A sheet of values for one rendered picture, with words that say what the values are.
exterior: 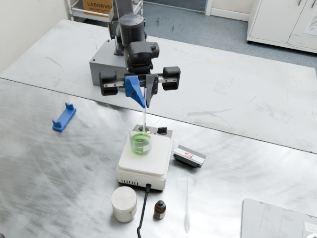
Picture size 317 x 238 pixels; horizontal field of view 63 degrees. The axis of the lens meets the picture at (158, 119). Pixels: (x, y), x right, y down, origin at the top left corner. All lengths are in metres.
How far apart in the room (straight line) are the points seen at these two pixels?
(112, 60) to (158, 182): 0.46
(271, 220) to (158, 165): 0.32
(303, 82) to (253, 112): 0.31
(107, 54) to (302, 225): 0.79
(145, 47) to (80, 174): 0.40
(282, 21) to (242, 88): 2.05
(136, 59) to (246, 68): 0.67
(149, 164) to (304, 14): 2.60
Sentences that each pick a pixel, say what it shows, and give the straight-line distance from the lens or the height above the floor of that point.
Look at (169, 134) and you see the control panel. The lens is 0.78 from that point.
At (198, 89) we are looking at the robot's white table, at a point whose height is 0.90.
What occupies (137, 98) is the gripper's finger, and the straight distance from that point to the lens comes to 0.58.
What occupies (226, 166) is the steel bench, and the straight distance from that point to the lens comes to 0.80.
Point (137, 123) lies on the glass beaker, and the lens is 0.66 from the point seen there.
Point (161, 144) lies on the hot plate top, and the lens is 0.70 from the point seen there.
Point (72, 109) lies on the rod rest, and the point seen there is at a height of 0.91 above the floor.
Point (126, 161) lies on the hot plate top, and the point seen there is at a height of 0.99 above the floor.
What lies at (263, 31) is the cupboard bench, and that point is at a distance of 3.09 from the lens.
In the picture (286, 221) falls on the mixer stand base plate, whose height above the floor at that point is 0.91.
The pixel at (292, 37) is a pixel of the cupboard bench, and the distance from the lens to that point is 3.16.
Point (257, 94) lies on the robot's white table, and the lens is 1.06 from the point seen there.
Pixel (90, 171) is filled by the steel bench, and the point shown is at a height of 0.90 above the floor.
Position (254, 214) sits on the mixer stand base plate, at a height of 0.91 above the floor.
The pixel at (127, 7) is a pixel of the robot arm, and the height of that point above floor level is 1.25.
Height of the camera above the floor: 1.55
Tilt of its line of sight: 48 degrees down
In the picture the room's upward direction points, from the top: 4 degrees clockwise
